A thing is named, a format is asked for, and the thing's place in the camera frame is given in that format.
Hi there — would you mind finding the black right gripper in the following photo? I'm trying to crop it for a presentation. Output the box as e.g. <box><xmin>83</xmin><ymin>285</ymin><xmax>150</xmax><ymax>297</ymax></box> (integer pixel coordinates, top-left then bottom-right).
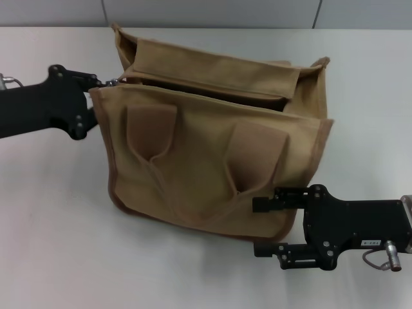
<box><xmin>252</xmin><ymin>183</ymin><xmax>412</xmax><ymax>271</ymax></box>

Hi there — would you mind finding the silver cable connector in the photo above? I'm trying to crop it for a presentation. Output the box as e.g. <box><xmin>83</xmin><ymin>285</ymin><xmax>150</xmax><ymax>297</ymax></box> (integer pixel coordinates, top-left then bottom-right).
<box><xmin>0</xmin><ymin>73</ymin><xmax>15</xmax><ymax>91</ymax></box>
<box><xmin>385</xmin><ymin>239</ymin><xmax>404</xmax><ymax>273</ymax></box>

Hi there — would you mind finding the khaki canvas food bag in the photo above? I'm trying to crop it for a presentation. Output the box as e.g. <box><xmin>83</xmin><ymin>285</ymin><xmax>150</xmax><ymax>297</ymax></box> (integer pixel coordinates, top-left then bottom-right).
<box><xmin>88</xmin><ymin>22</ymin><xmax>335</xmax><ymax>244</ymax></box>

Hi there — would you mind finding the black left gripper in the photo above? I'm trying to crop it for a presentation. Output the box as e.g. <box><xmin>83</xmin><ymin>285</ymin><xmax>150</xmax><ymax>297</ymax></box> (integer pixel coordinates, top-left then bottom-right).
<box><xmin>0</xmin><ymin>64</ymin><xmax>109</xmax><ymax>141</ymax></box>

